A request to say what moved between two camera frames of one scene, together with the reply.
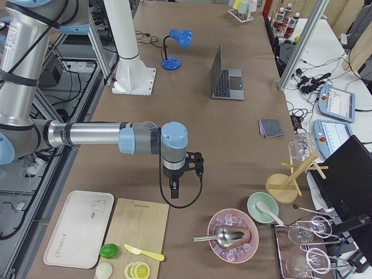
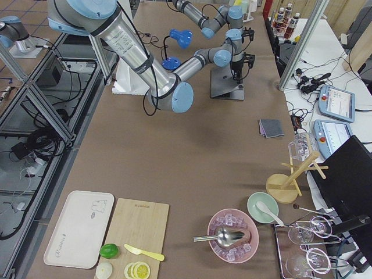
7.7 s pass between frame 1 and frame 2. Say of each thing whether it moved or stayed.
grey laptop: stayed
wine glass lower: stayed
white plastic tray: stayed
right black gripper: moved
